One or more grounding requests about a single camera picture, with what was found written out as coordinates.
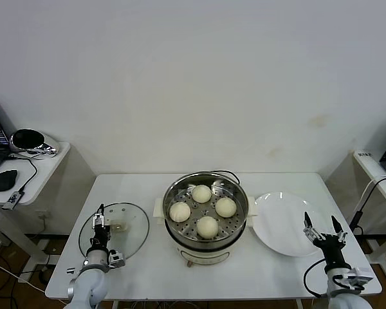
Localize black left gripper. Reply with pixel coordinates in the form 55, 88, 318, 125
89, 203, 113, 252

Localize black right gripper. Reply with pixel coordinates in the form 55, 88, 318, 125
303, 211, 353, 271

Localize glass lid with cream handle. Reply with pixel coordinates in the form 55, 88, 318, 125
78, 201, 150, 261

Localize white steamed baozi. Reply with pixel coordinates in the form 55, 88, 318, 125
197, 215, 219, 239
214, 197, 238, 218
192, 185, 212, 204
169, 201, 191, 223

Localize perforated steel steamer basket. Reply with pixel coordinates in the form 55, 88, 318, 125
163, 172, 249, 250

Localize steel steamer pot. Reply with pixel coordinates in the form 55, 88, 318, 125
152, 195, 260, 268

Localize white round plate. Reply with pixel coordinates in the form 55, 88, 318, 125
253, 191, 327, 258

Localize small USB hub adapter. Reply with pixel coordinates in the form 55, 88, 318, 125
1, 189, 24, 212

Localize black computer mouse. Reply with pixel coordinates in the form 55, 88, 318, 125
0, 169, 19, 193

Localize shiny chrome black device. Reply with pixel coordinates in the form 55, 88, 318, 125
10, 128, 59, 157

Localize black hanging cable with adapter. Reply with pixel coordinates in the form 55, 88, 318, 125
349, 177, 386, 238

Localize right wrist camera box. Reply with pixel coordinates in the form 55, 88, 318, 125
345, 266, 373, 290

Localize white hanging cable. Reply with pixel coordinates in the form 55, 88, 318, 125
356, 173, 386, 213

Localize black thin desk cable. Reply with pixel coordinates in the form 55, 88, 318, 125
8, 154, 39, 194

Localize white floor cable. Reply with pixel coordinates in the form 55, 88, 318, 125
0, 259, 48, 295

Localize black cooker power cable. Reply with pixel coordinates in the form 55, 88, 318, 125
210, 169, 242, 186

